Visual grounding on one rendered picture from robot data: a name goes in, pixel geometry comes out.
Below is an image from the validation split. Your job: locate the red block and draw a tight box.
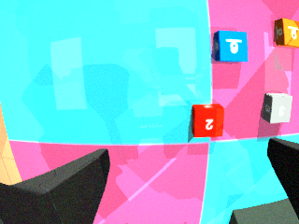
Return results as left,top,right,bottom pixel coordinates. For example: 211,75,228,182
192,105,224,138

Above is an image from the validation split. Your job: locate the orange block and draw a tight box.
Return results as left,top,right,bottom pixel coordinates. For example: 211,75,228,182
274,18,299,49

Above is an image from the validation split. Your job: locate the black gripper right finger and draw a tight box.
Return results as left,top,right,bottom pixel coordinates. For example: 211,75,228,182
266,138,299,219

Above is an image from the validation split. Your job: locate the blue block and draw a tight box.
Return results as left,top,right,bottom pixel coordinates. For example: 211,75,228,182
213,30,248,63

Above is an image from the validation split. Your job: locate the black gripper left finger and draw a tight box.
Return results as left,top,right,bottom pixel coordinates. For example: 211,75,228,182
0,148,111,224

